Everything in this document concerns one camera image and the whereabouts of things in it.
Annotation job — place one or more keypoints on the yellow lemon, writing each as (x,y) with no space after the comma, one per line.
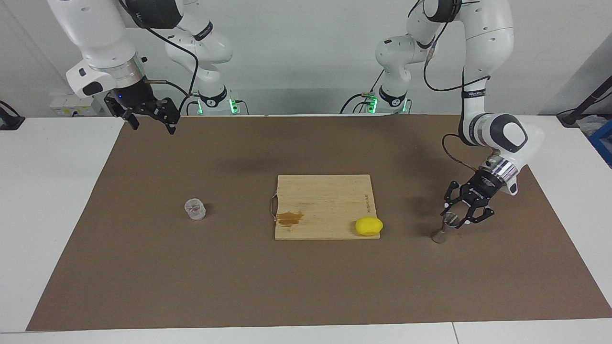
(368,226)

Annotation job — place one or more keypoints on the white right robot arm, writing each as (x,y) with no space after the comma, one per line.
(95,33)

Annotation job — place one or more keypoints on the white power strip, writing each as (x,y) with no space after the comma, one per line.
(67,107)

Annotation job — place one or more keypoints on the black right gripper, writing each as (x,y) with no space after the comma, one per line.
(131,98)

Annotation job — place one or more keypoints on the black stand pole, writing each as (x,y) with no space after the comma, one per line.
(585,102)

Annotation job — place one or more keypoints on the bamboo cutting board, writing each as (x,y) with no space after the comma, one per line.
(325,200)

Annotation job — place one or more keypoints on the small clear glass cup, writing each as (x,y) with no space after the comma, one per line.
(195,209)

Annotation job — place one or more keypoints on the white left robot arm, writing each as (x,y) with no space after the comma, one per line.
(487,28)

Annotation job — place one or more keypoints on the black clamp mount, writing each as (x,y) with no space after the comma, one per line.
(9,119)

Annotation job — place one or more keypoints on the blue crate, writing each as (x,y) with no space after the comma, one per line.
(603,143)

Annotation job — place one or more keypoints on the brown table mat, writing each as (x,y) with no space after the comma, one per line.
(287,286)

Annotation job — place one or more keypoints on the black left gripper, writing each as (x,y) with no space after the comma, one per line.
(484,188)

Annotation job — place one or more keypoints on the steel cocktail jigger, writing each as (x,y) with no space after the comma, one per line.
(440,235)

